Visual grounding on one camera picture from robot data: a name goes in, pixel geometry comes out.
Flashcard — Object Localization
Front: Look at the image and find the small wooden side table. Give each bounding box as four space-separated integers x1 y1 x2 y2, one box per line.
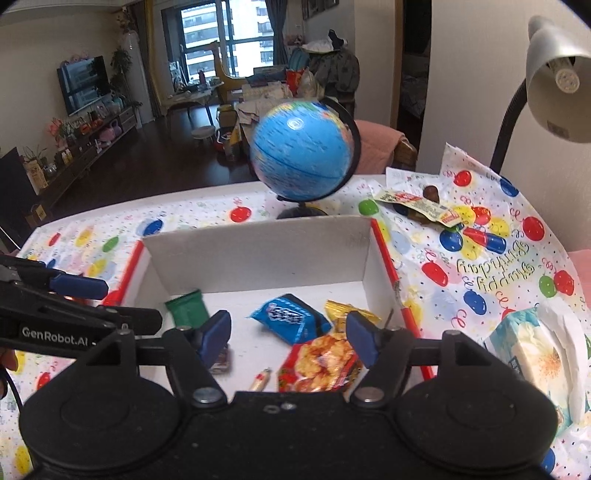
162 85 221 124

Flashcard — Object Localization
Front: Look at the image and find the wooden chair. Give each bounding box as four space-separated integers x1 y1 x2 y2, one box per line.
392 137 418 171

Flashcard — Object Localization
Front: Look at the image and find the blue desk globe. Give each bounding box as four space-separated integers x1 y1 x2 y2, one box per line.
250 97 362 219

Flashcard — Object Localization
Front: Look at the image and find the blue snack packet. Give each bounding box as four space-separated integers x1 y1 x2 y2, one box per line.
250 293 332 345

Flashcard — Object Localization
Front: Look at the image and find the small white stool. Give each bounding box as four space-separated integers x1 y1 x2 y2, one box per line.
191 125 215 143

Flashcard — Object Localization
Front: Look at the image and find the red white cardboard box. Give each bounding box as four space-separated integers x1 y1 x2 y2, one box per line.
107 216 418 396

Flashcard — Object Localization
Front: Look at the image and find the balloon print birthday tablecloth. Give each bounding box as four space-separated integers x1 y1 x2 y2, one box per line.
0 143 591 480

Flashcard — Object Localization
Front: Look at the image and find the black gold snack packet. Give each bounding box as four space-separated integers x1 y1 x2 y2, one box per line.
209 344 231 375

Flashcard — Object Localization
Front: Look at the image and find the tissue pack floral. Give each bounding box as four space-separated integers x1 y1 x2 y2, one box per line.
484 296 590 433

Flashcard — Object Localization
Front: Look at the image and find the beige sausage stick snack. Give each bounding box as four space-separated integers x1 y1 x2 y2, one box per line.
249 368 273 392

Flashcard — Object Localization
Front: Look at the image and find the silver gooseneck desk lamp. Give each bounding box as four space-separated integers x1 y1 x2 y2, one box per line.
490 15 591 173

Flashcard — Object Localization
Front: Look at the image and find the gold foil candy packet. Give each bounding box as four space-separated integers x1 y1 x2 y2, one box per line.
325 300 381 333

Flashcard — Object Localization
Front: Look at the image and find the yellow green snack packet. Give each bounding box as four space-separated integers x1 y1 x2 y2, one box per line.
374 189 462 228

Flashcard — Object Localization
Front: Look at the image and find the red snack bag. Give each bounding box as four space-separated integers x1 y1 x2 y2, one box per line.
277 333 362 393

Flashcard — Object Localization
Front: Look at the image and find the wall television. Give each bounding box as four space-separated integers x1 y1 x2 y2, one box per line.
57 56 111 116

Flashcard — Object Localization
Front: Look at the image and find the dark wooden tv cabinet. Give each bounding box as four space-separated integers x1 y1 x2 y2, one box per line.
25 107 138 227

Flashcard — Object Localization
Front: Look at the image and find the pink cushion on chair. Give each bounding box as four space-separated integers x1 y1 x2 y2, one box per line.
356 120 406 175

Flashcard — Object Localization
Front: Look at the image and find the brown chocolate ball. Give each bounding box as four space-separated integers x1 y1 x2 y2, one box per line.
423 185 440 204

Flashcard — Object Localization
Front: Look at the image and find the sofa with white cover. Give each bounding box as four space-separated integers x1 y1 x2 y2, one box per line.
235 82 296 143

